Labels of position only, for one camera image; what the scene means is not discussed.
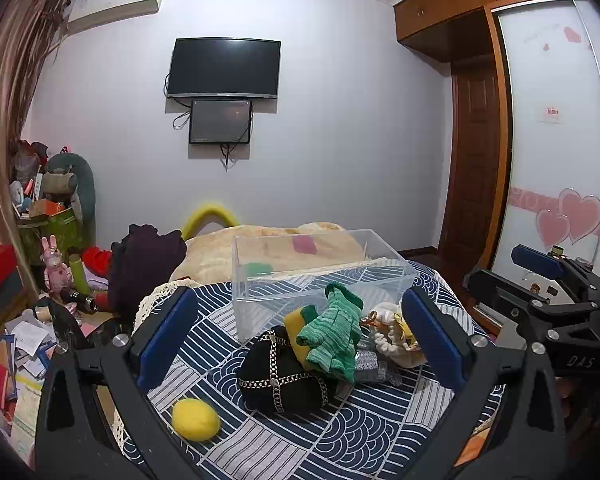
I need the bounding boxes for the yellow curved pillow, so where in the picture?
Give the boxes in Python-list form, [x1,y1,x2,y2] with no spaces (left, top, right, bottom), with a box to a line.
[181,202,239,241]

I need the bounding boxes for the small black wall monitor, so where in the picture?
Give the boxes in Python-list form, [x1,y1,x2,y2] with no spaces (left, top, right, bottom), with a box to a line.
[188,99,253,146]

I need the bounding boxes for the white heart wardrobe door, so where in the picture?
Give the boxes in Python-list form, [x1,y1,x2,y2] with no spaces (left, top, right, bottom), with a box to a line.
[485,0,600,283]

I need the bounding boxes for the brown striped curtain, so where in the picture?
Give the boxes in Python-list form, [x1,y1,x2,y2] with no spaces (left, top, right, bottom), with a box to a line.
[0,0,72,283]

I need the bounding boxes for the grey sock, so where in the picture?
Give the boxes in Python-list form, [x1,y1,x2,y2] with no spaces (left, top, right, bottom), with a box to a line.
[352,347,404,387]

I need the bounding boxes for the yellow cloth piece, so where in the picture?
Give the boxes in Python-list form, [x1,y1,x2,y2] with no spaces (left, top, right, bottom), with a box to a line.
[283,305,322,362]

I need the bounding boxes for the white air conditioner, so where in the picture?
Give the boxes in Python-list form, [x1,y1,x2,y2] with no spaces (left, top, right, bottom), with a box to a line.
[67,0,167,36]

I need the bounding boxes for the pile of papers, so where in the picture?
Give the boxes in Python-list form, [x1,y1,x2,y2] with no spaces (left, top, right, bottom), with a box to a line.
[0,305,62,463]

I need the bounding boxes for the blue wave pattern blanket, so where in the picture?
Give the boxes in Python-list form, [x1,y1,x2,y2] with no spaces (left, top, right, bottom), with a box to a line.
[135,257,507,480]

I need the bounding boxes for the red cloth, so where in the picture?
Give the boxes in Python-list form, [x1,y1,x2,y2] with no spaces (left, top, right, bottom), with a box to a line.
[82,246,112,274]

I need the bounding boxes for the beige fleece blanket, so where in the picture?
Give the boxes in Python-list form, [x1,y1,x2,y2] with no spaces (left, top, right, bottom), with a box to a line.
[170,222,367,287]

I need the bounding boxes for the grey green plush toy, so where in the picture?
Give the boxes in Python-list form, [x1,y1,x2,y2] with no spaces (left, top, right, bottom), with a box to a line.
[43,152,97,227]

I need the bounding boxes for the black hat with chain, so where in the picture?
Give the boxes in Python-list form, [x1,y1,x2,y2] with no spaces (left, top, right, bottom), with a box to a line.
[237,325,332,417]

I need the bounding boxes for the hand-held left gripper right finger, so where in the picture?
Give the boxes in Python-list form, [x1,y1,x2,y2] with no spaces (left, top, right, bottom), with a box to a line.
[401,286,567,480]

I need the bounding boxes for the yellow felt ball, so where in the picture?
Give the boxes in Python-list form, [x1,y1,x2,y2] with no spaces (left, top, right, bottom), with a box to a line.
[172,397,223,443]

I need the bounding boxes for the green paper roll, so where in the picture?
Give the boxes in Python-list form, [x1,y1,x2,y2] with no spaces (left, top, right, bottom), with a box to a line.
[68,253,89,294]

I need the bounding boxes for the wall television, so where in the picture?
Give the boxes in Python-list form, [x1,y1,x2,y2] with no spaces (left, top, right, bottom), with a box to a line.
[166,37,282,100]

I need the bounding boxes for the pink bunny toy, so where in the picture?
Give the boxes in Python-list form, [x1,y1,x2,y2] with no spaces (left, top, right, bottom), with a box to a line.
[40,235,74,294]

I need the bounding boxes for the clear plastic box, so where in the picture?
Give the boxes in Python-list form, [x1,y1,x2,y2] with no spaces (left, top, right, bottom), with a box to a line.
[231,228,419,345]

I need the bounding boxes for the green cardboard box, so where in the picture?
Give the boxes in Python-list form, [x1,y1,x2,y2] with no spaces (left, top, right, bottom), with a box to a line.
[17,207,86,267]

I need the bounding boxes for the cream frilly scrunchie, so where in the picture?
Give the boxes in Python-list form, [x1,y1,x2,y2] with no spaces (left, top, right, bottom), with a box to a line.
[370,327,427,369]

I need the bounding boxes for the dark purple clothes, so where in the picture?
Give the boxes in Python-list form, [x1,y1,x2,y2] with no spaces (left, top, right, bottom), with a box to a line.
[107,223,188,319]

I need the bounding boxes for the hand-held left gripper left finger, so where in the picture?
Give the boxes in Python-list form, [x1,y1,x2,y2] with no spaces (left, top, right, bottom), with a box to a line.
[35,286,201,480]

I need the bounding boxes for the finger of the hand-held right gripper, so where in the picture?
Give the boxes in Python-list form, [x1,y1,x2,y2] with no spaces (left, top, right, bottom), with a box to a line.
[510,244,600,307]
[466,266,582,335]

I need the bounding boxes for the green knitted glove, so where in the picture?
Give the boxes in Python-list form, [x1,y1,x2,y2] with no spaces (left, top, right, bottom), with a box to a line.
[296,282,365,384]

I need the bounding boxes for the wooden overhead cabinet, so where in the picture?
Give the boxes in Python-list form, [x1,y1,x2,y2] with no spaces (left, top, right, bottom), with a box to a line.
[392,0,589,64]

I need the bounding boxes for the brown wooden door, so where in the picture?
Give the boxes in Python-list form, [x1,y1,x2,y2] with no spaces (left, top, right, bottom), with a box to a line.
[437,59,504,262]

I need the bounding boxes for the black flashlight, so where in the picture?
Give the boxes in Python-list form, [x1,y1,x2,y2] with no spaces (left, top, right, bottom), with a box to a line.
[60,287,100,315]

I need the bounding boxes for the white cloth pouch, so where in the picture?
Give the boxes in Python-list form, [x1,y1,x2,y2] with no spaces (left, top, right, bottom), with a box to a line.
[367,301,406,331]

